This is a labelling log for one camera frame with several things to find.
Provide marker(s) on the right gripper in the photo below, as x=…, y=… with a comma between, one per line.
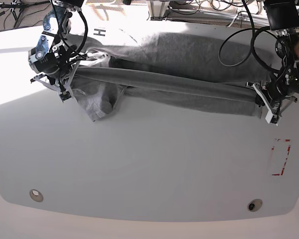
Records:
x=53, y=70

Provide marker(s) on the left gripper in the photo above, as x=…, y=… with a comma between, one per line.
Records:
x=275, y=96

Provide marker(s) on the grey T-shirt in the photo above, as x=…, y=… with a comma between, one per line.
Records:
x=172, y=68

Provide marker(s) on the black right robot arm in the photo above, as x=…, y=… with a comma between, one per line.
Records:
x=56, y=28

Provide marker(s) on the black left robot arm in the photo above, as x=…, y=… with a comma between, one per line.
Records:
x=283, y=18

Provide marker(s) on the black tripod stand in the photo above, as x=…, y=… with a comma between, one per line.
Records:
x=16, y=8

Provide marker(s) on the red tape rectangle marking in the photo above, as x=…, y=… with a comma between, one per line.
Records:
x=279, y=156

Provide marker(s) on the right round table hole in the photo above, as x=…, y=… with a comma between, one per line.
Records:
x=255, y=205

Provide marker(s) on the round table hole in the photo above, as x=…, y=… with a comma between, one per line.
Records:
x=36, y=195
x=255, y=205

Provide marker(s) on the left round table hole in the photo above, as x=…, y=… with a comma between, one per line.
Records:
x=36, y=195

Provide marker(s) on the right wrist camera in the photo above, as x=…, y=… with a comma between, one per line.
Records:
x=65, y=95

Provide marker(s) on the aluminium frame post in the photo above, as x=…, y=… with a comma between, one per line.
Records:
x=157, y=8

